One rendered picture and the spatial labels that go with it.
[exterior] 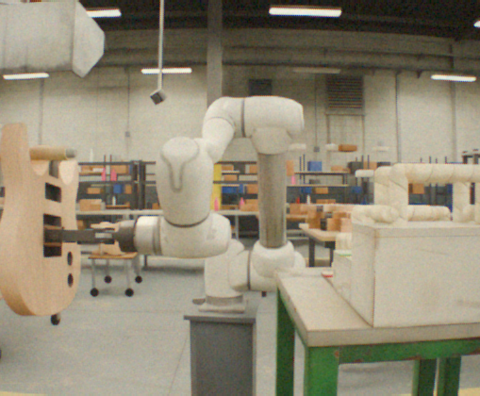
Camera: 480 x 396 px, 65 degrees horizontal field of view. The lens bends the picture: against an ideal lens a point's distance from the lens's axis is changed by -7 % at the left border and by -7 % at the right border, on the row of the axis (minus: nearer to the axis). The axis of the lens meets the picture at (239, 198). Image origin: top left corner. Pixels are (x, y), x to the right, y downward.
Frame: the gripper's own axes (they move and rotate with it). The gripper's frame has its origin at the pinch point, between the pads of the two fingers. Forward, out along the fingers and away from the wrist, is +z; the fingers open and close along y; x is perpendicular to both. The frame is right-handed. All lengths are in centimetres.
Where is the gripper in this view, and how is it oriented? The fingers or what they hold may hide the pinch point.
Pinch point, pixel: (54, 236)
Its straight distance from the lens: 101.2
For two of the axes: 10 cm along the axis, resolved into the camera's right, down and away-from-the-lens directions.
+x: -0.1, -9.9, 1.2
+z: -10.0, 0.1, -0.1
